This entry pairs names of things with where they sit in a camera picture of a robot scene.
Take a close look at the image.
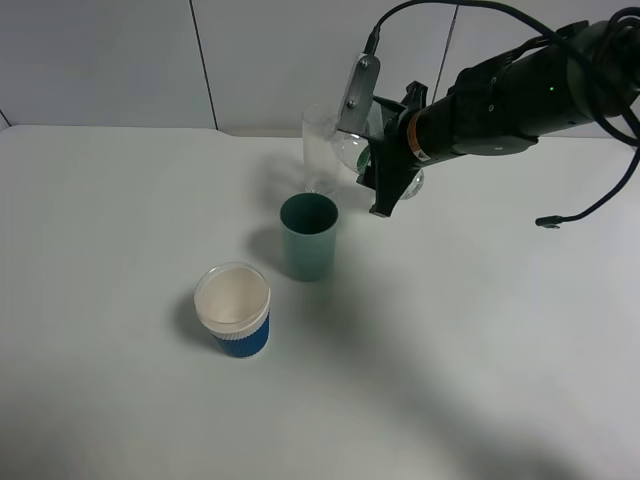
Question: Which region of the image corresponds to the black camera cable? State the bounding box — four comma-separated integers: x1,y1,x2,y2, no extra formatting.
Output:
366,0,640,231

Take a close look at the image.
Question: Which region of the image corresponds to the blue white paper cup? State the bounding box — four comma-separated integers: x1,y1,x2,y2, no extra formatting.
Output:
194,262,272,358

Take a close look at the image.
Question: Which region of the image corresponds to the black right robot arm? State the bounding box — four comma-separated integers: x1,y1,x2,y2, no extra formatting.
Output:
337,2,639,217

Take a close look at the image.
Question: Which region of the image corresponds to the green plastic cup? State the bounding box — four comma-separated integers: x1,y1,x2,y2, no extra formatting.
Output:
279,192,339,282

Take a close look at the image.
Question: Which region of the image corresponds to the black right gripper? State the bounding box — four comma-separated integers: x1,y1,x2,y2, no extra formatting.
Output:
357,81,435,218

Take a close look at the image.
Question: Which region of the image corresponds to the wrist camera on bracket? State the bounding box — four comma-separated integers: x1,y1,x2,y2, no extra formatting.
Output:
336,53,380,137

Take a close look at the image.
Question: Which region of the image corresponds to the tall clear drinking glass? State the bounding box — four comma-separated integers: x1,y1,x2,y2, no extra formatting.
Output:
302,104,361,196

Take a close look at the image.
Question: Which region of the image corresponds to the clear green-label water bottle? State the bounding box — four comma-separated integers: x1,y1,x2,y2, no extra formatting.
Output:
327,119,426,202

